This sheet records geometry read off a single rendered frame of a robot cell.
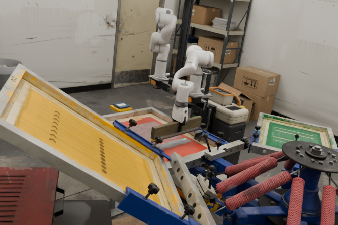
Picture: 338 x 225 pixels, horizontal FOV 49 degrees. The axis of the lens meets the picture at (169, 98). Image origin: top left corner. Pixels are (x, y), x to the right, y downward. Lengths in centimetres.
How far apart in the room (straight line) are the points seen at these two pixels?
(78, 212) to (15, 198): 31
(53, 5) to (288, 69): 372
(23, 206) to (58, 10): 449
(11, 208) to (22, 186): 14
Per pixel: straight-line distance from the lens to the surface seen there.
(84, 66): 616
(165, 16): 298
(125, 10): 647
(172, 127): 227
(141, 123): 267
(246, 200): 164
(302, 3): 608
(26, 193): 159
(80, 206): 178
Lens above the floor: 197
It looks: 18 degrees down
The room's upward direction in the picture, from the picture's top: 8 degrees clockwise
